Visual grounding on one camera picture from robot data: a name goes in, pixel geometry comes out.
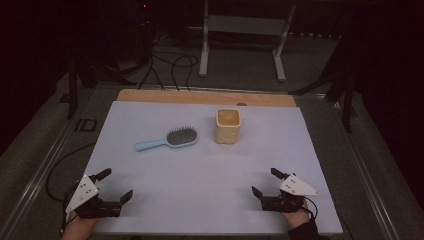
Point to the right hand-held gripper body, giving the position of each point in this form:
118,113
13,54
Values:
295,187

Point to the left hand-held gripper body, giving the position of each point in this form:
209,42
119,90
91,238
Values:
81,196

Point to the cream dimpled ceramic cup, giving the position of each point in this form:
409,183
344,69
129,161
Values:
226,135

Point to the light blue hairbrush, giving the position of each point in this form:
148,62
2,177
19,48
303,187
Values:
181,136

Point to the person's right hand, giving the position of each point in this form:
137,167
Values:
296,218

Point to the person's left hand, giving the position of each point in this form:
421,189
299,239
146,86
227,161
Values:
78,228

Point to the black tripod stand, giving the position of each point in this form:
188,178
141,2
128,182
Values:
72,86
348,100

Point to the white metal stand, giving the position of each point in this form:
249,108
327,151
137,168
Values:
246,25

